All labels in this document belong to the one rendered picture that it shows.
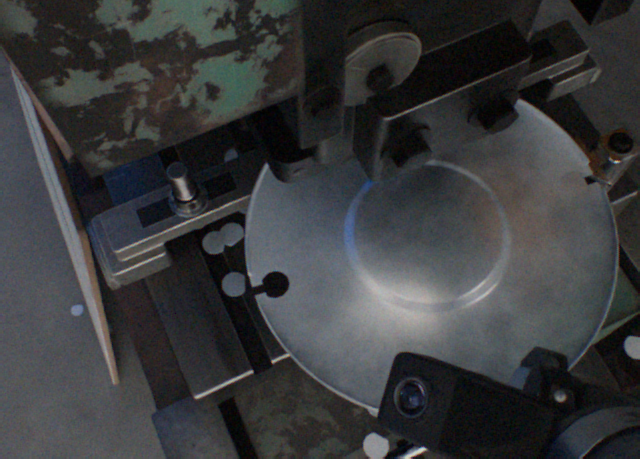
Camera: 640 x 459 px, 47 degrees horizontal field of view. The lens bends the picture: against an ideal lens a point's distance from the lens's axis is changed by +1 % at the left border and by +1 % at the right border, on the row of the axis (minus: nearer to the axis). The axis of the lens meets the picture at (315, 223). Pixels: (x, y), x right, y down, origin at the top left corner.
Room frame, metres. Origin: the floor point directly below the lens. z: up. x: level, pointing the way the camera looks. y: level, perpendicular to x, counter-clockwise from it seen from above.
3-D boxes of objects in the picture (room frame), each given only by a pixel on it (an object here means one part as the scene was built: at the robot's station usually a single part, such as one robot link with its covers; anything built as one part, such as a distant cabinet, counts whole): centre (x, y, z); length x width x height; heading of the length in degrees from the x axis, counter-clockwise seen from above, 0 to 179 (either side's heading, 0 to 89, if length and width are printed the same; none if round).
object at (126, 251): (0.26, 0.12, 0.76); 0.17 x 0.06 x 0.10; 113
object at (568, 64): (0.40, -0.19, 0.76); 0.17 x 0.06 x 0.10; 113
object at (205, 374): (0.33, -0.04, 0.68); 0.45 x 0.30 x 0.06; 113
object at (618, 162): (0.28, -0.25, 0.75); 0.03 x 0.03 x 0.10; 23
